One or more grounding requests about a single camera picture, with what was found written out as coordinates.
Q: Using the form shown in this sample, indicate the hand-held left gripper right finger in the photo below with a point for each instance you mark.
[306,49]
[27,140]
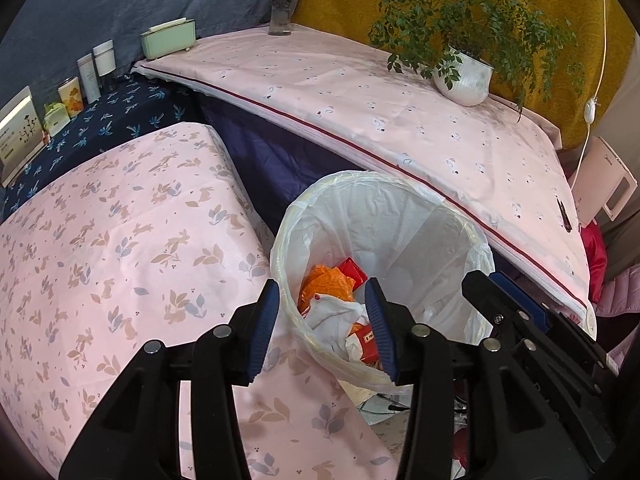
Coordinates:
[381,330]

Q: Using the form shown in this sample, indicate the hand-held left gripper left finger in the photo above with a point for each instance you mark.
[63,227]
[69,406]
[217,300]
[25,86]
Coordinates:
[264,312]

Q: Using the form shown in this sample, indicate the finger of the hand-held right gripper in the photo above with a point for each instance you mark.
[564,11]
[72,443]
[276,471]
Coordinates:
[525,300]
[482,295]

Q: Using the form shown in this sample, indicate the large red white paper cup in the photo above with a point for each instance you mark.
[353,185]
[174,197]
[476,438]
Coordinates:
[367,344]

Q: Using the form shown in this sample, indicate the white cloth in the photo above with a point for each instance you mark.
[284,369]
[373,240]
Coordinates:
[330,316]

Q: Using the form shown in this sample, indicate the orange plastic bag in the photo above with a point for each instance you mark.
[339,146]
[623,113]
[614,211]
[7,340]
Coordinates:
[325,285]

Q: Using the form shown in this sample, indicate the small red white paper cup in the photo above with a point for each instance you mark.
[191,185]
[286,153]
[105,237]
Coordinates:
[352,269]

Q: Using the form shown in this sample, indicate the bin with white liner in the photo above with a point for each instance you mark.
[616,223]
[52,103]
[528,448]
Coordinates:
[425,240]

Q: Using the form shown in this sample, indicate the pink padded jacket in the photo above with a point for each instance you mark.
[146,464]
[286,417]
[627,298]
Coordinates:
[620,300]

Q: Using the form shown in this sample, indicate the red cloth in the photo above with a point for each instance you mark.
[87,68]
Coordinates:
[595,260]

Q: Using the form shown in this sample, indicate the white appliance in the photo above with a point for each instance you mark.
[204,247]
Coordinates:
[605,170]

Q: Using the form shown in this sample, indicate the pink rabbit print tablecloth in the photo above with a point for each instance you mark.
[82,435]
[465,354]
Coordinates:
[100,260]

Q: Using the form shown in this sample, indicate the pale pink dotted cloth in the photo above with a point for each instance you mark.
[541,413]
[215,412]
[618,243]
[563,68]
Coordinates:
[375,110]

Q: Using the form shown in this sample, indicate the green plant in white pot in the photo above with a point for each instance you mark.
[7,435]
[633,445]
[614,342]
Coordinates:
[462,80]

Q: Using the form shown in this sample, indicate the navy dragonfly print cloth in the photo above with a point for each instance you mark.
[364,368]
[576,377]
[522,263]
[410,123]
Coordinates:
[120,115]

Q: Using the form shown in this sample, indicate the yellow patterned curtain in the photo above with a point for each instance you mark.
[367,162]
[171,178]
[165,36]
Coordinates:
[550,20]

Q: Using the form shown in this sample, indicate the green snack packet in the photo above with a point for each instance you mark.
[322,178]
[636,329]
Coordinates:
[55,120]

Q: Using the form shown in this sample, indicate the green tissue box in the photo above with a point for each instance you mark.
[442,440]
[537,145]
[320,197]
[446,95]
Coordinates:
[167,40]

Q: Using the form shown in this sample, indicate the orange yellow can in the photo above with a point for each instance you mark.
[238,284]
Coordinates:
[70,97]

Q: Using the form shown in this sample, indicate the slim white bottle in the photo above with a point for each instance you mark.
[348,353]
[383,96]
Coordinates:
[89,80]

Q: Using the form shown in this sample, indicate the white tumbler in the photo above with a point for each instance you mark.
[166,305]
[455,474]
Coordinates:
[105,62]

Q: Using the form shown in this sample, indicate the white flower print box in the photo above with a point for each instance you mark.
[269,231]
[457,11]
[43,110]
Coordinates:
[20,135]

